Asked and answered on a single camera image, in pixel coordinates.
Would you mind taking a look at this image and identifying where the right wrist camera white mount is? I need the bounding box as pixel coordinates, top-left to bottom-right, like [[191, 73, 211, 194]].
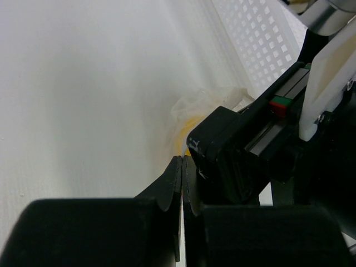
[[299, 1, 355, 141]]

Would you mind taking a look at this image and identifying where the yellow fake lemon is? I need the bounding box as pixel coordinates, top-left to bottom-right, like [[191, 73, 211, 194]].
[[173, 116, 205, 156]]

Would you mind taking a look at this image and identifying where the clear zip top bag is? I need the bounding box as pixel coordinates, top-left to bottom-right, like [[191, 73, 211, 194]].
[[167, 87, 254, 156]]

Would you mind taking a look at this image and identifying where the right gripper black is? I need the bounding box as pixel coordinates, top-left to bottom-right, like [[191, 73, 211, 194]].
[[186, 27, 356, 206]]

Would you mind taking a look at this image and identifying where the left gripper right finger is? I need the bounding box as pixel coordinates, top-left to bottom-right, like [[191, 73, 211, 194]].
[[182, 157, 353, 266]]

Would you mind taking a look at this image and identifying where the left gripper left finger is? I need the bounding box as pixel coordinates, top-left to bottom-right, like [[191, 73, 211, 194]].
[[1, 156, 182, 266]]

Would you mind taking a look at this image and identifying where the white perforated plastic basket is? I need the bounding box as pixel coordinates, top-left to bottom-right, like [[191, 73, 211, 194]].
[[198, 1, 306, 98]]

